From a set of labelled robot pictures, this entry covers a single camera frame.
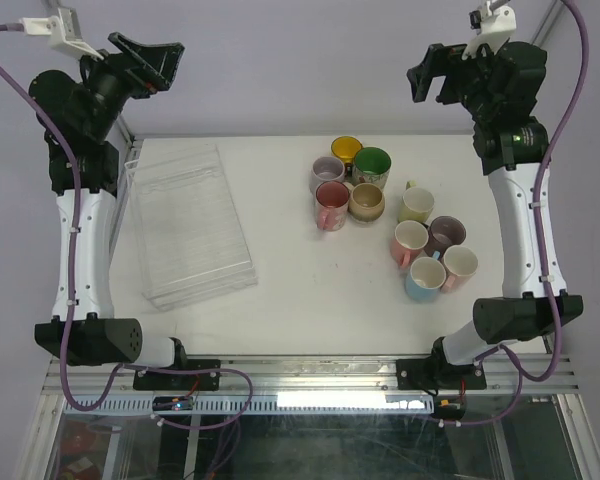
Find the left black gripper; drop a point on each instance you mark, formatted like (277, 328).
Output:
(158, 64)

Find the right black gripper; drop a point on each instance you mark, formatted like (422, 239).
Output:
(442, 60)

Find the lavender mug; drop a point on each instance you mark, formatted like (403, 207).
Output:
(325, 169)

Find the pink patterned mug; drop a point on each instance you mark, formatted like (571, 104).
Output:
(331, 205)

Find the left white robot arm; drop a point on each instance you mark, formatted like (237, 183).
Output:
(84, 171)

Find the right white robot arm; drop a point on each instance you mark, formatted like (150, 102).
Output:
(512, 146)

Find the clear acrylic dish rack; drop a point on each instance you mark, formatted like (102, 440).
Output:
(191, 245)

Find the green-inside patterned mug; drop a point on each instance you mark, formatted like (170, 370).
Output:
(371, 165)

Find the yellow glass cup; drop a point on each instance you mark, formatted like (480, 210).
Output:
(345, 148)

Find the pale yellow mug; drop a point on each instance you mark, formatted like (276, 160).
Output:
(417, 204)

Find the beige stoneware mug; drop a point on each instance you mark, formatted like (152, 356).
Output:
(366, 202)

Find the mauve purple mug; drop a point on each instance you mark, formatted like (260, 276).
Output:
(444, 232)

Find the pink mug white inside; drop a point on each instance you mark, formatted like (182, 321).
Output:
(410, 238)

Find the light pink mug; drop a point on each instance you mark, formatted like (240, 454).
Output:
(461, 264)

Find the light blue mug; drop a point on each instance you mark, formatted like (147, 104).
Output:
(425, 278)

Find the small electronics board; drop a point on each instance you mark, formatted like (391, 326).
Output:
(176, 403)

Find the black connector box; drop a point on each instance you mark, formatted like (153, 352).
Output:
(449, 409)

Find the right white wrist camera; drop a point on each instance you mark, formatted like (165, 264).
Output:
(494, 23)

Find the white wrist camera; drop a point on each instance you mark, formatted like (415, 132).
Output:
(63, 31)
(494, 23)

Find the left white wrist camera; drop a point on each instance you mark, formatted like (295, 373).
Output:
(63, 31)

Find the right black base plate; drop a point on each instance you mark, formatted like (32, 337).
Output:
(428, 374)

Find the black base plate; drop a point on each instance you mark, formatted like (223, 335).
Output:
(153, 381)
(428, 374)

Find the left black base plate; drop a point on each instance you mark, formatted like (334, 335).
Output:
(153, 381)

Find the aluminium mounting rail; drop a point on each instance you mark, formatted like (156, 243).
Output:
(270, 373)

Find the white slotted cable duct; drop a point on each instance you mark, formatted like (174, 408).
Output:
(289, 402)

